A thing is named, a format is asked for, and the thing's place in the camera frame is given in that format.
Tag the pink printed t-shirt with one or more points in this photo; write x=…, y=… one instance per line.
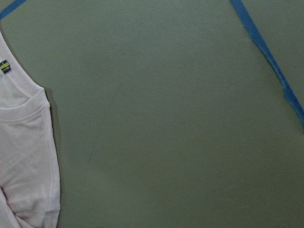
x=29, y=172

